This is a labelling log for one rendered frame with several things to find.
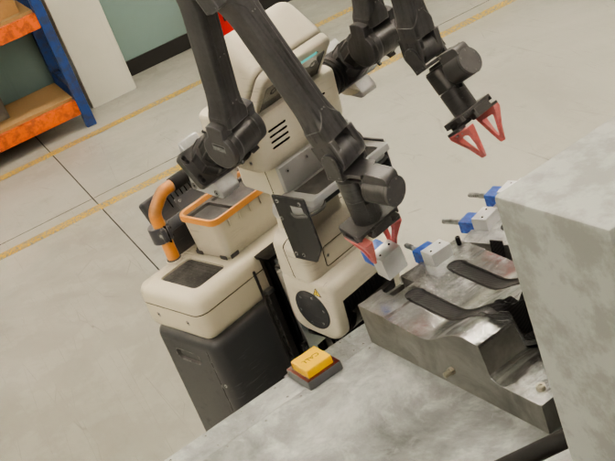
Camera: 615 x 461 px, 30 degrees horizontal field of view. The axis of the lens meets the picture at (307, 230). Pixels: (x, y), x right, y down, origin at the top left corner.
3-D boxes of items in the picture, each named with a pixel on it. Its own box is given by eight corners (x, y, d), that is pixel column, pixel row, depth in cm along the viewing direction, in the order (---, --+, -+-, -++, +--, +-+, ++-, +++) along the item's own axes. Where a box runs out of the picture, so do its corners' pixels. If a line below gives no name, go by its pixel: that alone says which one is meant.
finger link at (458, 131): (508, 139, 237) (481, 102, 236) (488, 156, 233) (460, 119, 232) (488, 150, 242) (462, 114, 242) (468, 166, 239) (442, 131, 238)
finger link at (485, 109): (519, 129, 239) (492, 92, 238) (499, 146, 235) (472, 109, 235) (499, 140, 245) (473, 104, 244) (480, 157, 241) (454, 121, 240)
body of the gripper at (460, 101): (494, 99, 238) (473, 70, 238) (465, 123, 233) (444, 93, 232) (476, 111, 244) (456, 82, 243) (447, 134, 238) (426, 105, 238)
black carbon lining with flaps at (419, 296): (402, 305, 220) (388, 265, 216) (463, 263, 227) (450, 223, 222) (526, 362, 192) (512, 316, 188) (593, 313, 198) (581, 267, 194)
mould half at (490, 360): (371, 341, 226) (350, 285, 220) (468, 274, 236) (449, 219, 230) (549, 434, 185) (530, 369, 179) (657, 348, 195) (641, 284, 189)
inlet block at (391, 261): (348, 257, 230) (339, 238, 226) (366, 242, 231) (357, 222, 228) (390, 281, 220) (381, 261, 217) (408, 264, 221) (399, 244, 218)
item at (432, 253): (399, 262, 237) (392, 240, 235) (417, 250, 239) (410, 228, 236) (438, 278, 226) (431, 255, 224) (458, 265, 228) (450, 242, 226)
